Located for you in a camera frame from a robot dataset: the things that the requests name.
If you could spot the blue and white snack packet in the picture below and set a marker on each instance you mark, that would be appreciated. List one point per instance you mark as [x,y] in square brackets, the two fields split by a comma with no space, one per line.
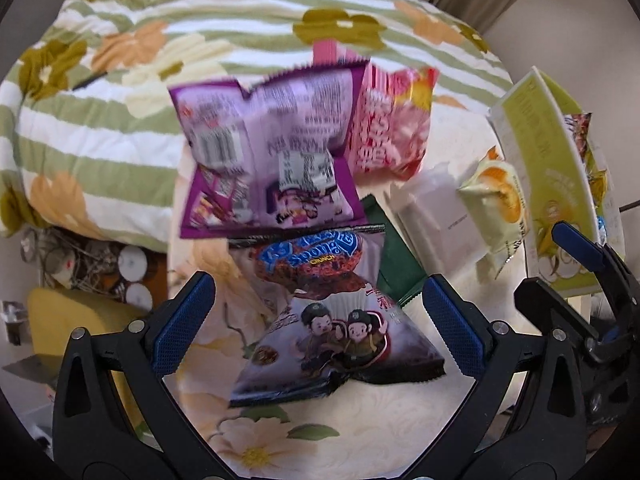
[602,226]

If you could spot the pink snack packet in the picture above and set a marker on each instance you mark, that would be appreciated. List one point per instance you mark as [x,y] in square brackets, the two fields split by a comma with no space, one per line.
[387,125]

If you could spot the yellow plastic object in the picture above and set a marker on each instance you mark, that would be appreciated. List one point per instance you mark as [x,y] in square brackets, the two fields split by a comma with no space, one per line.
[75,320]

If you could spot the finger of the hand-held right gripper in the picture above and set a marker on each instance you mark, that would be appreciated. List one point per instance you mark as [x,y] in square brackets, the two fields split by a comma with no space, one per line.
[577,245]
[545,302]

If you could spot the green cardboard box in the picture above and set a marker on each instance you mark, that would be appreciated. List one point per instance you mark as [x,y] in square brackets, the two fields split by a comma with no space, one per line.
[540,160]

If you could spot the dark green snack packet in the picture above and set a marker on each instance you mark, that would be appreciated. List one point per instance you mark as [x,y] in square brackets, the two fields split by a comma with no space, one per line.
[395,260]

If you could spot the cartoon figures snack packet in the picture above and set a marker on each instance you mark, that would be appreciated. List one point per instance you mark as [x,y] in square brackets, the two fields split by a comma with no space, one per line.
[340,345]

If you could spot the pale yellow snack packet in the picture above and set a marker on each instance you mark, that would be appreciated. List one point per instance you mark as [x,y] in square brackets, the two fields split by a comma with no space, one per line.
[500,205]

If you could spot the gold patterned snack packet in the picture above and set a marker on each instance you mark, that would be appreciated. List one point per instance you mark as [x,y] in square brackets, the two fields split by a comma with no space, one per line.
[582,135]

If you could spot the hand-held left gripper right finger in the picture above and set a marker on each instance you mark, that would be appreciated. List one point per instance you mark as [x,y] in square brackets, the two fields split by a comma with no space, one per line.
[452,330]

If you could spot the clear plastic packet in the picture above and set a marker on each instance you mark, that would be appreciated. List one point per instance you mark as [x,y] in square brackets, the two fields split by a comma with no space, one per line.
[435,210]

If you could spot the purple snack packet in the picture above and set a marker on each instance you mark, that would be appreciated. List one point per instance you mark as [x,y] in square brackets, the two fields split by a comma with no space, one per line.
[270,150]

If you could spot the white round lid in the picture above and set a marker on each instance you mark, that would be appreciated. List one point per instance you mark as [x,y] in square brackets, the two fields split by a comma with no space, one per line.
[139,296]
[134,262]

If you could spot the black pen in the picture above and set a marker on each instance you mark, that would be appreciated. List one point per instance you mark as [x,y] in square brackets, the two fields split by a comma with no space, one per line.
[90,81]

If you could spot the floral striped blanket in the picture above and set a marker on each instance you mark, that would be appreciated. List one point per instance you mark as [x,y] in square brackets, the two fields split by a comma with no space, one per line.
[125,110]

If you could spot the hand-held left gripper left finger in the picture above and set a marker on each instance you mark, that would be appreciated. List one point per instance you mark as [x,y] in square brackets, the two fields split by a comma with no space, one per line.
[185,325]

